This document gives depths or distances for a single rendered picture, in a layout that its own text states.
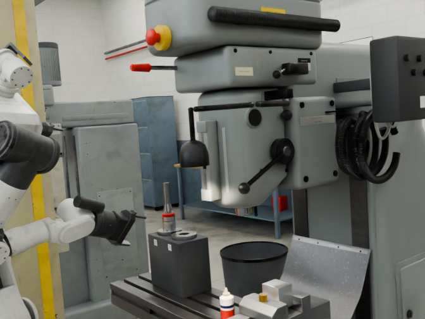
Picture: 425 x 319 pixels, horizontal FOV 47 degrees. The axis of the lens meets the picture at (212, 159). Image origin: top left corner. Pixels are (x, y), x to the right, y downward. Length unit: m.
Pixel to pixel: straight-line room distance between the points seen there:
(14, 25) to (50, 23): 8.05
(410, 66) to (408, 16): 4.61
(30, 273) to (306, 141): 1.98
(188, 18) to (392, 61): 0.51
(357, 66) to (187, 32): 0.63
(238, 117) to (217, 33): 0.22
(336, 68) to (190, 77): 0.45
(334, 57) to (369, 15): 4.70
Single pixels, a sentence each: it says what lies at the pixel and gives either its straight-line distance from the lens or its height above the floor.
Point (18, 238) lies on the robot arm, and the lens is 1.43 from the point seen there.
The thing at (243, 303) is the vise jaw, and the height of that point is 1.06.
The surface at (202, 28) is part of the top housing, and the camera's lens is 1.17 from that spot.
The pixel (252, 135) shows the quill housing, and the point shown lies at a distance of 1.27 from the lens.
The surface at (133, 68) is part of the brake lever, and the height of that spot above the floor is 1.70.
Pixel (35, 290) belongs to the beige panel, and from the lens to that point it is 3.01.
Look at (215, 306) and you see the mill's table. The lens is 1.62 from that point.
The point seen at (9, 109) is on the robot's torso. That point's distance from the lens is 1.39.
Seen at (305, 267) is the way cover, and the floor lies 1.03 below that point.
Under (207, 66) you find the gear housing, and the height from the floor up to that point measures 1.69.
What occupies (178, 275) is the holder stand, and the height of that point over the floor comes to 1.04.
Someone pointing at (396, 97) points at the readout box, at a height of 1.57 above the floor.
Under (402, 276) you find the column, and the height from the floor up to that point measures 1.03.
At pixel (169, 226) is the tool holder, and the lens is 1.78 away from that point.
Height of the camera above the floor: 1.56
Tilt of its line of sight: 5 degrees down
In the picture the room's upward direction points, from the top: 4 degrees counter-clockwise
